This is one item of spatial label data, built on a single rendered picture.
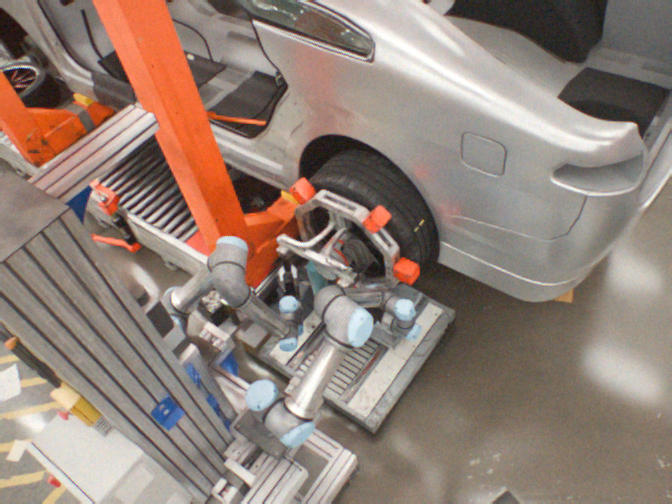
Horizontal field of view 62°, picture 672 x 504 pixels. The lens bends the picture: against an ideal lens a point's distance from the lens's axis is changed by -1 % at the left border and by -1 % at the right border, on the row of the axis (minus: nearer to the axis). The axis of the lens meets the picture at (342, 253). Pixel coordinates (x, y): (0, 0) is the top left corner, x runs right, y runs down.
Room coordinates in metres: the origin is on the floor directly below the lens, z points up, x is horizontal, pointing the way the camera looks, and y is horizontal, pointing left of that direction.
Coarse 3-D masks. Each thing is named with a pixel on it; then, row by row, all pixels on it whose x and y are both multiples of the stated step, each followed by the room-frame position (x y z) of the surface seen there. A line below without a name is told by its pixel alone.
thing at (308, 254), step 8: (288, 248) 1.64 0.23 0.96; (296, 248) 1.61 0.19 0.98; (304, 248) 1.60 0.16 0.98; (304, 256) 1.57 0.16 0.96; (312, 256) 1.55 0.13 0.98; (320, 256) 1.54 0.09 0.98; (320, 264) 1.51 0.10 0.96; (328, 264) 1.49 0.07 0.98; (336, 272) 1.45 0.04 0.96; (352, 280) 1.39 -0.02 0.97
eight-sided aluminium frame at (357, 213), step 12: (324, 192) 1.77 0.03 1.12; (312, 204) 1.77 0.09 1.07; (324, 204) 1.72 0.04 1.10; (336, 204) 1.69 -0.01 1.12; (348, 204) 1.67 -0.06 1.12; (300, 216) 1.83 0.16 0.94; (348, 216) 1.63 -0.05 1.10; (360, 216) 1.60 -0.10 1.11; (300, 228) 1.85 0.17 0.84; (312, 228) 1.87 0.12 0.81; (372, 240) 1.55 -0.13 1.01; (384, 240) 1.55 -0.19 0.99; (384, 252) 1.50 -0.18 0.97; (396, 252) 1.51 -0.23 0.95; (360, 276) 1.67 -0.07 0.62; (384, 276) 1.57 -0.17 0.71; (384, 288) 1.52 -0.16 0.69
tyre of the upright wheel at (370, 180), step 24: (336, 168) 1.86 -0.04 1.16; (360, 168) 1.81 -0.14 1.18; (384, 168) 1.80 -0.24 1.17; (336, 192) 1.77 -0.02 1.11; (360, 192) 1.68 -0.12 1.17; (384, 192) 1.68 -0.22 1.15; (408, 192) 1.69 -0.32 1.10; (408, 216) 1.60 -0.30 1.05; (432, 216) 1.65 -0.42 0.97; (408, 240) 1.53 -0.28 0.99; (432, 240) 1.61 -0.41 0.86
